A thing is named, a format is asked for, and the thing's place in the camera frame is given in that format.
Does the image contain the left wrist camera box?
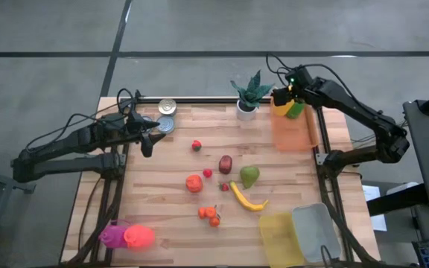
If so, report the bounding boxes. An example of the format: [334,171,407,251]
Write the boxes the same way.
[101,113,127,130]

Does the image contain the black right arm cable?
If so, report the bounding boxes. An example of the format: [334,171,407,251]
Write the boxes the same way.
[265,53,353,98]

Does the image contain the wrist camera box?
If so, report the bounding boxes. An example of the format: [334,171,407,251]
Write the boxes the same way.
[287,66,313,89]
[101,113,127,130]

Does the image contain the yellow toy banana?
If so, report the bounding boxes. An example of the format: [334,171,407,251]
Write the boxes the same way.
[229,180,270,213]

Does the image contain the magenta squeeze bottle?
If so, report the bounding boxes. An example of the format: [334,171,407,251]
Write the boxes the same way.
[98,219,130,249]

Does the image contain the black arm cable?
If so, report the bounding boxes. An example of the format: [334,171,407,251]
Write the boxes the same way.
[24,88,142,153]
[265,53,353,98]

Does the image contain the neon red squeeze bottle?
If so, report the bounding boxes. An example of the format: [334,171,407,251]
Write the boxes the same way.
[123,224,156,250]

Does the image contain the black table frame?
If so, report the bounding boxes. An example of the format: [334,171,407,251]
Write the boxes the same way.
[60,96,381,268]

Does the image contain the large yellow squeeze bottle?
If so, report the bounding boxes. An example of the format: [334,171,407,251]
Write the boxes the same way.
[273,86,296,117]

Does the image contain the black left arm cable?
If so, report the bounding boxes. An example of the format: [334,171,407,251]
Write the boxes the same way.
[24,88,142,153]

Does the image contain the small orange carrots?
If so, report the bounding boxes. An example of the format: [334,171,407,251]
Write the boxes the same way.
[197,205,222,229]

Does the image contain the green toy pear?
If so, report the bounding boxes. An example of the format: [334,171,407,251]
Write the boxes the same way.
[239,165,261,190]

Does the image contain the grey plastic bin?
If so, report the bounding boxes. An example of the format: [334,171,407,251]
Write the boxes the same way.
[291,202,343,264]

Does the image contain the green squeeze bottle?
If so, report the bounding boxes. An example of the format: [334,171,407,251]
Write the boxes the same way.
[285,100,307,120]

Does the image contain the white paper sheet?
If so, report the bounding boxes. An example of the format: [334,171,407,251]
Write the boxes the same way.
[361,185,387,232]

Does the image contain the dark red toy apple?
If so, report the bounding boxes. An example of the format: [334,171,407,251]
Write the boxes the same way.
[218,155,234,175]

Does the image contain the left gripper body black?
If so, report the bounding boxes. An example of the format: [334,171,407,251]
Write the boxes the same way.
[123,110,147,147]

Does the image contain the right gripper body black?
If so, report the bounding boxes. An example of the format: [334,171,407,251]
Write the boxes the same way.
[292,80,316,103]

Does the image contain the translucent yellow bin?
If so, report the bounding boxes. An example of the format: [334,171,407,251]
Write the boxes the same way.
[258,211,307,268]

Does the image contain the tin can gold lid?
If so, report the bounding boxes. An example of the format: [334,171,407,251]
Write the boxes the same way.
[157,98,178,117]

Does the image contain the orange toy bell pepper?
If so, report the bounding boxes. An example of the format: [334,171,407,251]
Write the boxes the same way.
[185,174,204,194]

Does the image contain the snake plant in white pot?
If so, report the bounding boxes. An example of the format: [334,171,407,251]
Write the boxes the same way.
[230,69,276,122]

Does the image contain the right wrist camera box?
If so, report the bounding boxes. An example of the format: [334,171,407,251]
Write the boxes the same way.
[287,66,313,89]

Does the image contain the translucent orange bin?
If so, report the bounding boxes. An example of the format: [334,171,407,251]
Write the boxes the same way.
[270,97,320,153]

